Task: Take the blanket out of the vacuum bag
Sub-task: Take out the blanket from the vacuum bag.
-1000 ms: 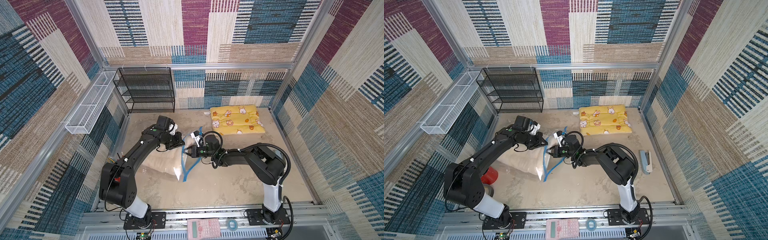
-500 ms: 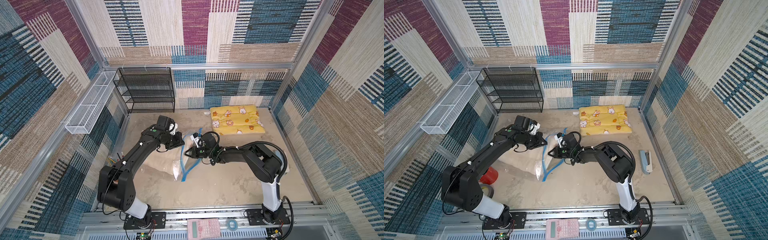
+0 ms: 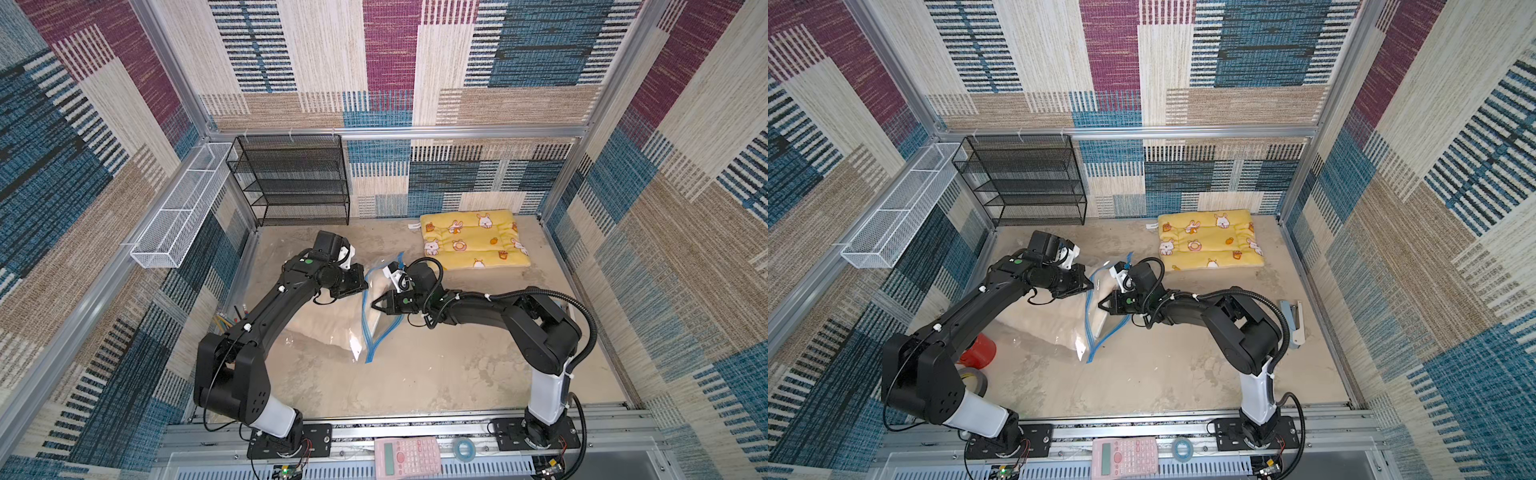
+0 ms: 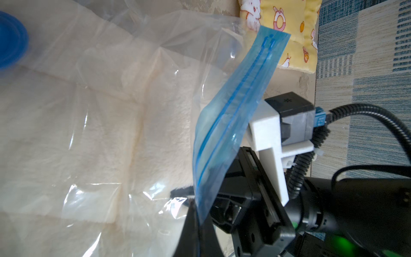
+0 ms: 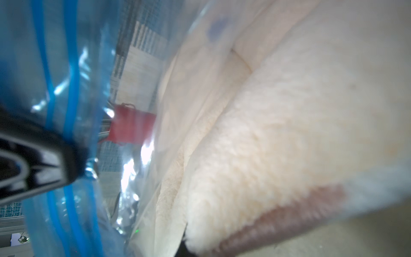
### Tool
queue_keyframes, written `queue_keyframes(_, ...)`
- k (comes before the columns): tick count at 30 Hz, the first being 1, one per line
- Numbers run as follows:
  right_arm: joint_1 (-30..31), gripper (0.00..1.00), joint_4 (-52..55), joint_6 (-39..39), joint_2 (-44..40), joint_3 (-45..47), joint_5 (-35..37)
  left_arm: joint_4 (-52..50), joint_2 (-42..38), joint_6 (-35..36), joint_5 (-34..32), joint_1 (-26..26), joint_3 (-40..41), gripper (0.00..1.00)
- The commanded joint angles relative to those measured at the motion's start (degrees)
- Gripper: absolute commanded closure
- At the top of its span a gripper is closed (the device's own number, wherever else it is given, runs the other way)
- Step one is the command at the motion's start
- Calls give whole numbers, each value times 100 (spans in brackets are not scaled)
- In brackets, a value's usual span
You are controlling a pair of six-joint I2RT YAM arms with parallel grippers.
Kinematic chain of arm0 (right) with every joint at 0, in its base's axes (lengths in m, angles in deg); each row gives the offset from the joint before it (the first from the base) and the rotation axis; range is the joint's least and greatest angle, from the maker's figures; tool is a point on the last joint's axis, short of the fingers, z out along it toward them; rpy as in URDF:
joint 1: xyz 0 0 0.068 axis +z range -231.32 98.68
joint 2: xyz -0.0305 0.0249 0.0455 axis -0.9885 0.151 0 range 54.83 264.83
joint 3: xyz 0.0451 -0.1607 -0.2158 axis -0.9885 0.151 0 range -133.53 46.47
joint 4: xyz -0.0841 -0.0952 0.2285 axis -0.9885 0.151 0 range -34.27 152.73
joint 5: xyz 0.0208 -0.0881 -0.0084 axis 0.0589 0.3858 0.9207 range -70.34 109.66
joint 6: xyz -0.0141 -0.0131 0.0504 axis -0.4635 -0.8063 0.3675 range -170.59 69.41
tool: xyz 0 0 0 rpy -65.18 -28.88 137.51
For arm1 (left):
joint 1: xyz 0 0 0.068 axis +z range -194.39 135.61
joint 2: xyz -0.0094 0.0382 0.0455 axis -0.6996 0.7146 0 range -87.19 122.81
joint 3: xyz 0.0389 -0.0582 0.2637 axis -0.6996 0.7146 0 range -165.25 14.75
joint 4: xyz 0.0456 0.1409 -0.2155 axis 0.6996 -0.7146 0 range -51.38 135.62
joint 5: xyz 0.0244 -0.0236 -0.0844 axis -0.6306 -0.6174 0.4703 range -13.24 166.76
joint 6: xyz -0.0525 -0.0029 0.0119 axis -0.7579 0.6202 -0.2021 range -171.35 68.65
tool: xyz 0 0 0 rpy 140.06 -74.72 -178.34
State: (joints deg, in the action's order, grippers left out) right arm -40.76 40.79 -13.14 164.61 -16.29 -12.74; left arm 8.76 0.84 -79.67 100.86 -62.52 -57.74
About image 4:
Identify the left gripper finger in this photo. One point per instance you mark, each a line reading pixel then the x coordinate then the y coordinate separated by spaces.
pixel 197 239

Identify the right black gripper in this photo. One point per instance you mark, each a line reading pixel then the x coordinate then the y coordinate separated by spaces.
pixel 248 208

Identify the clear vacuum bag blue zipper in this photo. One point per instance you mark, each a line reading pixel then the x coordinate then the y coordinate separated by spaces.
pixel 135 112

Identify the cream fleece blanket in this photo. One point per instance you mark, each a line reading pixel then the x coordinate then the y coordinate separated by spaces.
pixel 80 144

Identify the yellow cartoon print blanket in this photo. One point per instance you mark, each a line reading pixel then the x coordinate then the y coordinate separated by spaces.
pixel 298 18

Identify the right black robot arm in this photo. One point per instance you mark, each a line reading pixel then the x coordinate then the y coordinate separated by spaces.
pixel 367 208

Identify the blue vacuum valve cap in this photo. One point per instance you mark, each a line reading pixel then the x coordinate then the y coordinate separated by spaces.
pixel 14 40

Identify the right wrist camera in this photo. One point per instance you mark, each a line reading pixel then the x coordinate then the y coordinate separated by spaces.
pixel 280 129

